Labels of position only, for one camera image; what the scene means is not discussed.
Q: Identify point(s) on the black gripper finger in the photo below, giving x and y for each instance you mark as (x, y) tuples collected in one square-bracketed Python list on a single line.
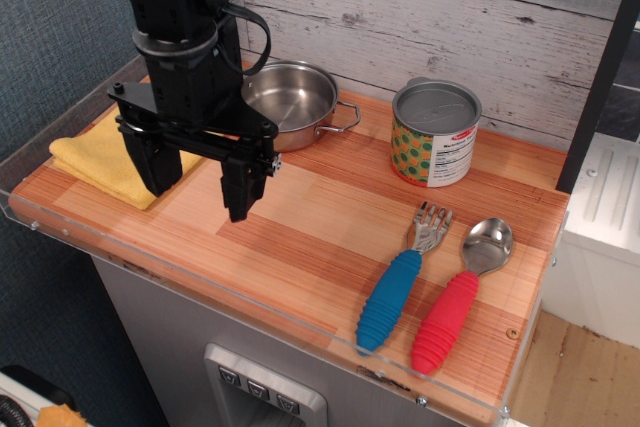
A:
[(158, 165), (243, 184)]

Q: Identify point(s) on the white toy cabinet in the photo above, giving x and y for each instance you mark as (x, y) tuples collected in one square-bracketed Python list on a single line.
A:
[(593, 280)]

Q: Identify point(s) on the clear acrylic table guard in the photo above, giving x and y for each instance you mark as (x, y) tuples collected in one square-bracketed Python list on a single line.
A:
[(282, 290)]

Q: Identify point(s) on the red handled toy spoon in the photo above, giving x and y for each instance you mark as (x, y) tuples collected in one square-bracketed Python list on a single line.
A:
[(486, 248)]

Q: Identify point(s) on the yellow rag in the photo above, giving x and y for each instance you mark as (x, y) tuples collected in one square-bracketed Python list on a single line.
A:
[(99, 158)]

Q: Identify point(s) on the blue handled toy fork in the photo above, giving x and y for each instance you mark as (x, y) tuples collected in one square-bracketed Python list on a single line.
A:
[(383, 308)]

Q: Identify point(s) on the orange sponge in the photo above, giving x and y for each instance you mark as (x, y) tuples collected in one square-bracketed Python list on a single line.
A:
[(60, 416)]

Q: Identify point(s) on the grey toy dispenser panel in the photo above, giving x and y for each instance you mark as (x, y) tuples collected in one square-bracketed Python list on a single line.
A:
[(262, 389)]

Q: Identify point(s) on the small stainless steel pot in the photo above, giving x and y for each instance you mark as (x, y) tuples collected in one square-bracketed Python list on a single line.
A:
[(300, 98)]

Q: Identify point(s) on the toy food can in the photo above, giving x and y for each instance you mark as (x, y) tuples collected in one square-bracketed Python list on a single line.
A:
[(434, 128)]

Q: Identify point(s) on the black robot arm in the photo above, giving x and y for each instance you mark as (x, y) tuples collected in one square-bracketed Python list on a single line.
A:
[(190, 27)]

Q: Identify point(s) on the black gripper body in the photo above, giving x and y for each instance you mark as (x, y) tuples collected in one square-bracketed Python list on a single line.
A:
[(195, 104)]

